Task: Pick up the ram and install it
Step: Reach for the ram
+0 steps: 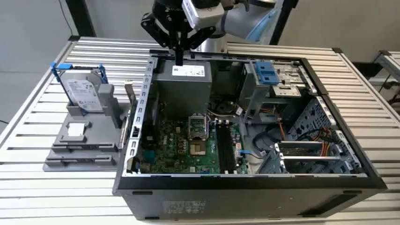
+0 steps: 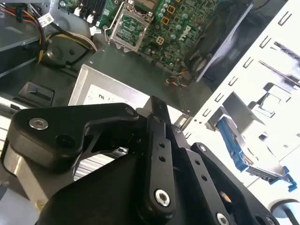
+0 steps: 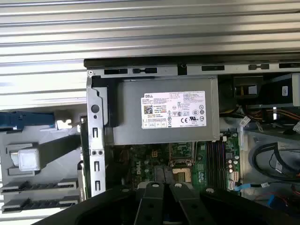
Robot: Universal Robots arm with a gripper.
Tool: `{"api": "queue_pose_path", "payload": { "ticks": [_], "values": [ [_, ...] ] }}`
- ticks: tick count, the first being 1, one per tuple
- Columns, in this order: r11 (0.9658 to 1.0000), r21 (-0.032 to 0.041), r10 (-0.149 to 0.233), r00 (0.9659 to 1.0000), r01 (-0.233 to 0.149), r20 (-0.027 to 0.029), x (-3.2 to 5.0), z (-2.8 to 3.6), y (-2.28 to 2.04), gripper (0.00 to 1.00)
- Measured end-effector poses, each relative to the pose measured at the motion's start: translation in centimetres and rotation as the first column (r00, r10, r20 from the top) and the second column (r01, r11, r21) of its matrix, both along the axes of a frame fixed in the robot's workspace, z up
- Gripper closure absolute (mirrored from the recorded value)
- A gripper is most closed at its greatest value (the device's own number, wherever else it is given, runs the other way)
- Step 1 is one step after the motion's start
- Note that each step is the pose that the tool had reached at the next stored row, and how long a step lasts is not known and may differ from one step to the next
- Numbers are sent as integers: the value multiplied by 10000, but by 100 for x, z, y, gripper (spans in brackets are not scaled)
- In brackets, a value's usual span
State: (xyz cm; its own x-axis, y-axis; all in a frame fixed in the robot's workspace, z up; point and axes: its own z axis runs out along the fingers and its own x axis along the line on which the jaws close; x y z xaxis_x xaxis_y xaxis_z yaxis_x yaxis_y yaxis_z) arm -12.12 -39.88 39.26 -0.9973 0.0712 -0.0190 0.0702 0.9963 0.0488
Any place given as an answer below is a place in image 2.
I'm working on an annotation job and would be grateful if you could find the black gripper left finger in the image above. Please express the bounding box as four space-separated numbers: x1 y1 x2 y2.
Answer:
9 95 177 220

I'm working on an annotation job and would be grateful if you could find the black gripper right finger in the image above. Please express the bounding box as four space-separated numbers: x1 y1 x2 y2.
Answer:
170 125 280 225

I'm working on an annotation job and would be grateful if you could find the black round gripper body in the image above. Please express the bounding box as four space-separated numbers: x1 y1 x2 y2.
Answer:
35 150 213 225

